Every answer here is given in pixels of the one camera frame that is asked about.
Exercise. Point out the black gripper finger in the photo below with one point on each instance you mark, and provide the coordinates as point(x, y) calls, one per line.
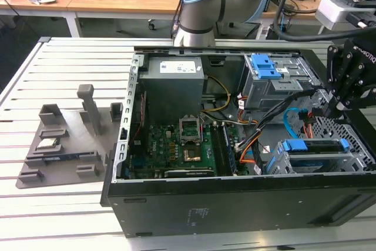
point(332, 68)
point(351, 77)

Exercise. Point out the hard disk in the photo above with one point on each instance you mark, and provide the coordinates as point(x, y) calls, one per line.
point(295, 144)

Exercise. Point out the grey disk bay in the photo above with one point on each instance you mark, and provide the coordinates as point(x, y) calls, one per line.
point(351, 162)

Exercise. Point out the blue drive latch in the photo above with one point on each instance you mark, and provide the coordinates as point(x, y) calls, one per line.
point(264, 67)

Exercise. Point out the grey drive cage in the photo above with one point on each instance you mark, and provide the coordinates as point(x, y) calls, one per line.
point(264, 95)

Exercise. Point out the RAM stick in slot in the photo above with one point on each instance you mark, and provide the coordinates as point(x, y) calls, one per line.
point(229, 151)

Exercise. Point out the black RAM slot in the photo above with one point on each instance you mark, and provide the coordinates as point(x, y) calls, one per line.
point(217, 151)

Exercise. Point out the grey power supply unit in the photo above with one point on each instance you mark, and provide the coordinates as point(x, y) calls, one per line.
point(173, 92)

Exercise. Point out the black PC case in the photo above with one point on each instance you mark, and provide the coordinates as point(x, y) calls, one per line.
point(235, 212)

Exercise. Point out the black graphics card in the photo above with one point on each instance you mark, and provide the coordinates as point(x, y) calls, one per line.
point(188, 173)

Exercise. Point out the green motherboard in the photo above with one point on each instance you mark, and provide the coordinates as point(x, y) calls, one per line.
point(164, 151)

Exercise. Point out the grey parts rack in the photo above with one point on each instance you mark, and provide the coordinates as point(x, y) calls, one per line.
point(73, 151)

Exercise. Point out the silver CPU chip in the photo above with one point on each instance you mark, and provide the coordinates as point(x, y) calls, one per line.
point(48, 143)

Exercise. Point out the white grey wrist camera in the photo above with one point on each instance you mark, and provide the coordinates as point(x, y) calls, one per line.
point(335, 11)

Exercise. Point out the wooden desk white frame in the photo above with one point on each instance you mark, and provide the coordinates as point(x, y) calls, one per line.
point(94, 4)

